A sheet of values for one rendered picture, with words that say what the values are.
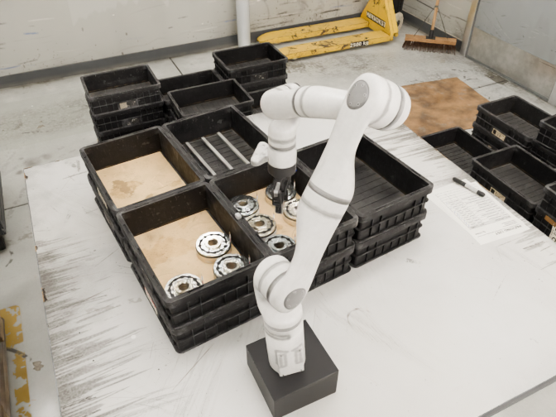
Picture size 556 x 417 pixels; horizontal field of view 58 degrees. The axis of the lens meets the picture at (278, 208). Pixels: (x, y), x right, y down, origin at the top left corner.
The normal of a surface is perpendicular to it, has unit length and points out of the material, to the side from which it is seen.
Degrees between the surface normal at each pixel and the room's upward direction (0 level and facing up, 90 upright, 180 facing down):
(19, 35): 90
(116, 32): 90
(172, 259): 0
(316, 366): 4
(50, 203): 0
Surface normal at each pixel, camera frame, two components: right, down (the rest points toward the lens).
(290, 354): 0.26, 0.61
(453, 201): 0.00, -0.76
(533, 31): -0.90, 0.28
